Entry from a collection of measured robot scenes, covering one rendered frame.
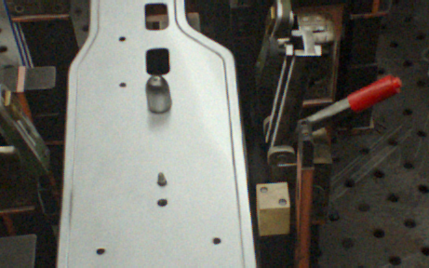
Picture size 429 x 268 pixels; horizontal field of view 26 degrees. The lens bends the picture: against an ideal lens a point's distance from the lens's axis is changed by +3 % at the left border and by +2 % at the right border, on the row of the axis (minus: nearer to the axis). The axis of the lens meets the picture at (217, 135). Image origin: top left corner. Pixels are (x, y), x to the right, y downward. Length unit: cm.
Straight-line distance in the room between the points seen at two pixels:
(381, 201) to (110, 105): 48
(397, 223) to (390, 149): 14
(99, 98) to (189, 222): 23
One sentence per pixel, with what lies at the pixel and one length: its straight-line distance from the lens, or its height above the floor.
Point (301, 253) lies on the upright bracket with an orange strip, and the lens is 102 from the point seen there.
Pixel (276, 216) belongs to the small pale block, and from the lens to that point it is 99.
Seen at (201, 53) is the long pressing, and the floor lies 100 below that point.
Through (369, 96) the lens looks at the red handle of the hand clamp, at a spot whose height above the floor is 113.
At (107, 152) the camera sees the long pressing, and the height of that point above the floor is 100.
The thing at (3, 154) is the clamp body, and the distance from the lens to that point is 110.
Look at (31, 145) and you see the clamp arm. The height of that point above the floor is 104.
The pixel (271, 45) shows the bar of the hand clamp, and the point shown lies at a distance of 92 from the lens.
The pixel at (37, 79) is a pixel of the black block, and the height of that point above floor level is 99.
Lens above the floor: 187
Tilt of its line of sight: 50 degrees down
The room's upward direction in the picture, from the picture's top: 4 degrees counter-clockwise
